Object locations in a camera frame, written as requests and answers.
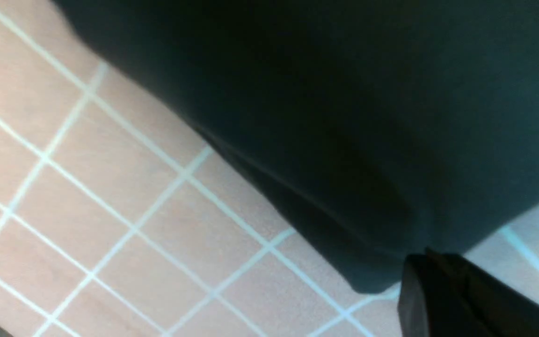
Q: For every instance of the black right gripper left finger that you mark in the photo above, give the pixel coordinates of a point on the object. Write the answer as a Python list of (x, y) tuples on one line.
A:
[(442, 298)]

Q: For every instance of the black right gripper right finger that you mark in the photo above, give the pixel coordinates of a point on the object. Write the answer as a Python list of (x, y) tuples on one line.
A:
[(499, 309)]

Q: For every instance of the dark gray long-sleeve top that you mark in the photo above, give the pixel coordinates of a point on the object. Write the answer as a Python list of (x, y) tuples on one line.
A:
[(375, 127)]

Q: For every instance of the pink checkered tablecloth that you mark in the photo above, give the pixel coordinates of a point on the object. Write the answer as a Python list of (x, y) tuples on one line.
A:
[(117, 219)]

